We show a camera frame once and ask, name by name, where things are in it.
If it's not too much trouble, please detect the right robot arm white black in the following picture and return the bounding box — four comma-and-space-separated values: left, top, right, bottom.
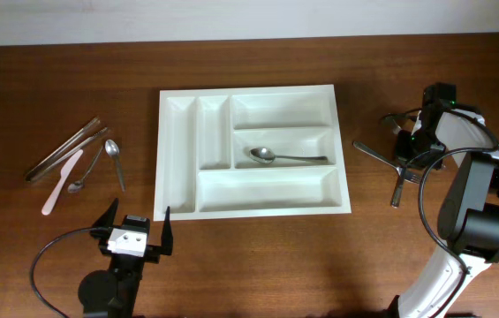
384, 82, 499, 317

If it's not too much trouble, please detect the pink plastic knife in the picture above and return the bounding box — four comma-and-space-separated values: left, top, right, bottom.
42, 150, 83, 216

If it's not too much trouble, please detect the steel teaspoon patterned handle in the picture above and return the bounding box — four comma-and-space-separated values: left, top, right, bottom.
104, 140, 126, 192

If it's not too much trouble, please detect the steel fork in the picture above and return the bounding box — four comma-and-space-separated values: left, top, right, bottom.
384, 117, 402, 135
352, 141, 421, 184

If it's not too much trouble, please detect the large steel tablespoon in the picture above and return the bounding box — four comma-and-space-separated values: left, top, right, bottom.
249, 148, 328, 164

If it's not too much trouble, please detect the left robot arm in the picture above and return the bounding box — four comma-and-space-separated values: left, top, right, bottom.
78, 199, 173, 317

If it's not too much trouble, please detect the white plastic cutlery tray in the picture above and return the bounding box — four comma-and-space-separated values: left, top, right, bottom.
153, 85, 352, 221

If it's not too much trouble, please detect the small thin steel teaspoon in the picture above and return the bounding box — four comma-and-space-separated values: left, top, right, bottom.
67, 146, 104, 193

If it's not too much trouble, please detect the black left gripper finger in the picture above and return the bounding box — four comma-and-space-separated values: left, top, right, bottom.
93, 198, 119, 228
160, 206, 173, 256

